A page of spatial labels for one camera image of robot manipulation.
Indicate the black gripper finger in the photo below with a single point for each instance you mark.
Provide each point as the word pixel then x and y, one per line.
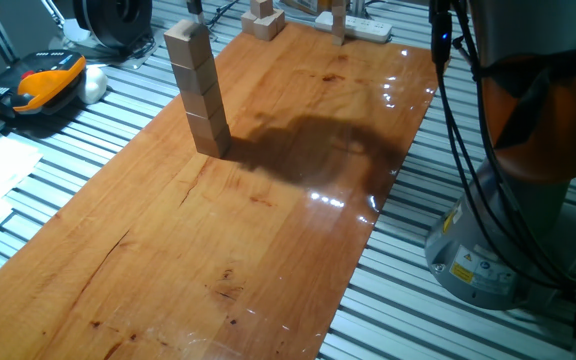
pixel 194 6

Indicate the light wooden cube block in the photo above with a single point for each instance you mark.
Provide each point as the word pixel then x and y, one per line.
pixel 208 125
pixel 188 45
pixel 214 146
pixel 195 77
pixel 203 102

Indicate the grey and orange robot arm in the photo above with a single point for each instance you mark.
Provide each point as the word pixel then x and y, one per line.
pixel 538 50

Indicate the small wooden block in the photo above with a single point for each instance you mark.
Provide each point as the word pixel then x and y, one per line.
pixel 261 7

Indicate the wide wooden block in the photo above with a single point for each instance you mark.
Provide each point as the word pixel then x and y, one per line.
pixel 266 27

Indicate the black round device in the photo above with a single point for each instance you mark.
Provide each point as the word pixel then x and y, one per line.
pixel 113 22

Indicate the cardboard box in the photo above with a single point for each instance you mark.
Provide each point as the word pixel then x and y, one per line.
pixel 308 5

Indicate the white rounded object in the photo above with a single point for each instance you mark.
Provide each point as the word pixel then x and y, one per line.
pixel 93 85

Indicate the silver metal rod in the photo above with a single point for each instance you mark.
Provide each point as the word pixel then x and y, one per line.
pixel 53 14

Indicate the white power strip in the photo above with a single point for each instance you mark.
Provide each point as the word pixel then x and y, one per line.
pixel 353 27

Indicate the orange and black teach pendant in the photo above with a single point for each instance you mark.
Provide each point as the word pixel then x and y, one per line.
pixel 38 80

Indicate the varnished wooden board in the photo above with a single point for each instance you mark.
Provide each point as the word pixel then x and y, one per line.
pixel 168 275

